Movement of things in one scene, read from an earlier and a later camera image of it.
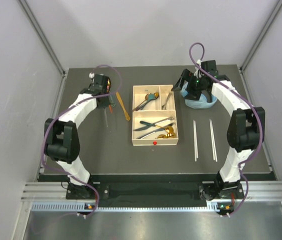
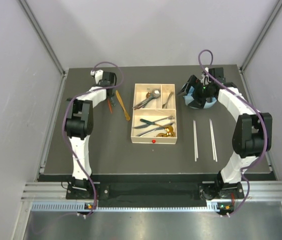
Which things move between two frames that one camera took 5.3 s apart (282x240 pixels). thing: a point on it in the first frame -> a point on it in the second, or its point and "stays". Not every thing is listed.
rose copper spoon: [156, 95] -> [147, 95]
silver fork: [164, 106] stays
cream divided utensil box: [154, 118] stays
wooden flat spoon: [127, 117] stays
